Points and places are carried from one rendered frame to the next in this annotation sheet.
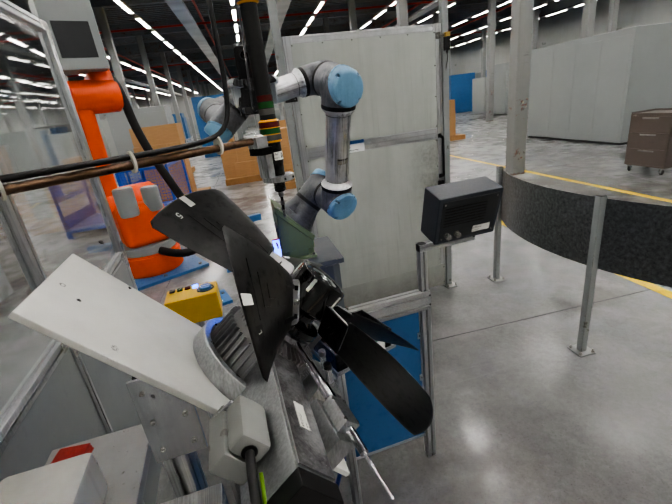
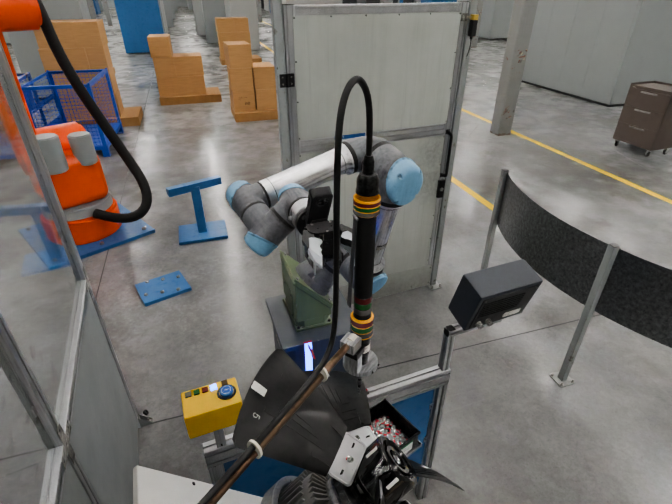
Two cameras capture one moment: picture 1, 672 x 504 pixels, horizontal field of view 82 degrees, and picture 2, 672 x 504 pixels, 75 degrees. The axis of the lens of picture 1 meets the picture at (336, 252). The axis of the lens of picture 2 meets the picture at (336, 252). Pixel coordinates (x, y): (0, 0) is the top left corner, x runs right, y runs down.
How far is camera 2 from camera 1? 0.61 m
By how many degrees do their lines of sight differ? 13
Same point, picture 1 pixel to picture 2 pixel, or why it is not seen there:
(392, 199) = not seen: hidden behind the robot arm
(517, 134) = (509, 90)
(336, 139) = (380, 228)
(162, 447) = not seen: outside the picture
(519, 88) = (520, 36)
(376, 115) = (382, 106)
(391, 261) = not seen: hidden behind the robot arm
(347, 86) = (407, 186)
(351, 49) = (364, 27)
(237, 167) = (175, 83)
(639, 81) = (641, 37)
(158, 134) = (73, 34)
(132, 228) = (59, 186)
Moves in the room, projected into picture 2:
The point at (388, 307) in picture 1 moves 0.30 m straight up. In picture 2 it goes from (408, 388) to (416, 325)
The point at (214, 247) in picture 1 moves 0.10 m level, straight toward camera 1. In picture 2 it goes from (293, 447) to (314, 493)
